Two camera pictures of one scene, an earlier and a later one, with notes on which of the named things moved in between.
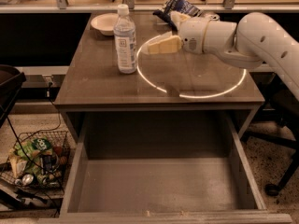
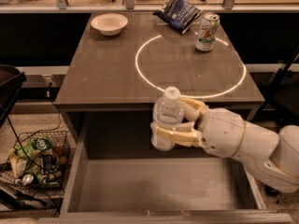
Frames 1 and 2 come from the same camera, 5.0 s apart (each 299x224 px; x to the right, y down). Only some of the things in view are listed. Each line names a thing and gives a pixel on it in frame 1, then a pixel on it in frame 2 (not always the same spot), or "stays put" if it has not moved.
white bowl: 105,22 stays put
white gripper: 192,34 to 221,132
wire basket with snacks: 38,161 stays put
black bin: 11,78 stays put
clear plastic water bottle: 125,42 to 167,110
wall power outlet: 49,78 stays put
